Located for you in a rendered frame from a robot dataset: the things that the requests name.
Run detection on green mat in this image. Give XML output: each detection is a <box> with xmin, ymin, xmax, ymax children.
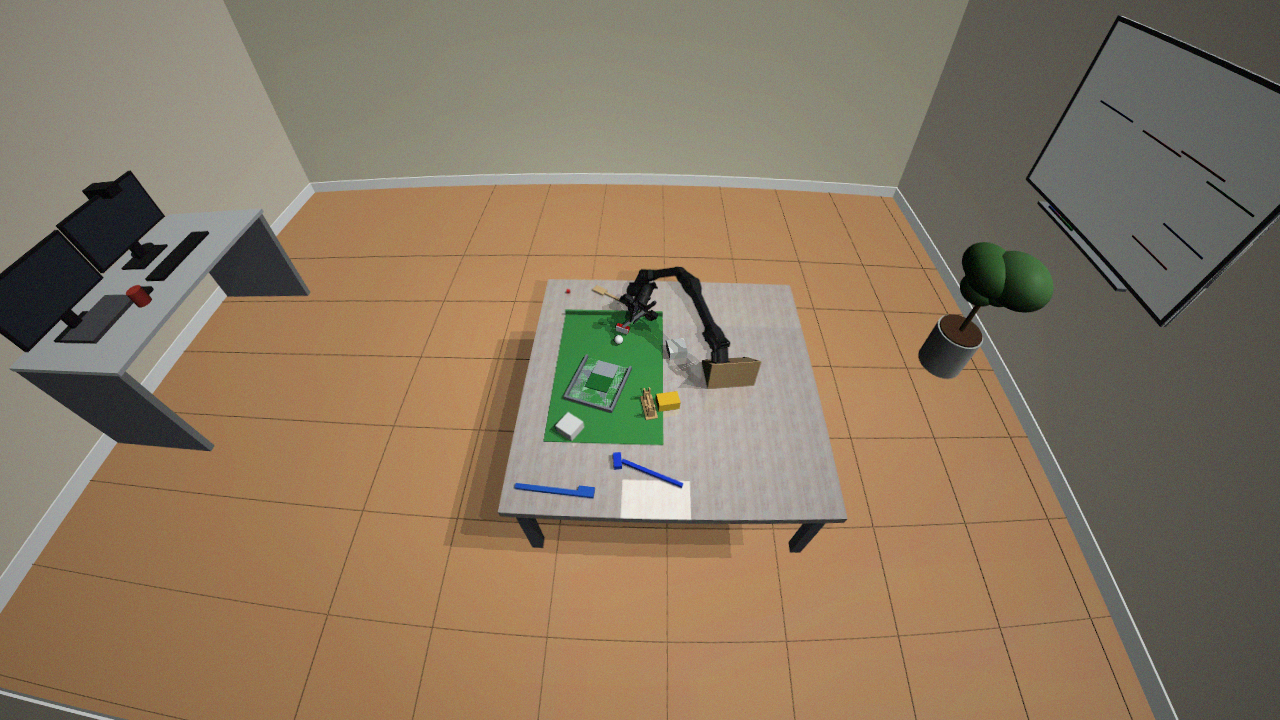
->
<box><xmin>543</xmin><ymin>314</ymin><xmax>663</xmax><ymax>445</ymax></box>

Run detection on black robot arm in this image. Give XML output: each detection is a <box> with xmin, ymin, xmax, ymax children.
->
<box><xmin>626</xmin><ymin>266</ymin><xmax>730</xmax><ymax>363</ymax></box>

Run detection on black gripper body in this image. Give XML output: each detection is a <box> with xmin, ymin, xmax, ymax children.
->
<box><xmin>620</xmin><ymin>291</ymin><xmax>658</xmax><ymax>322</ymax></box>

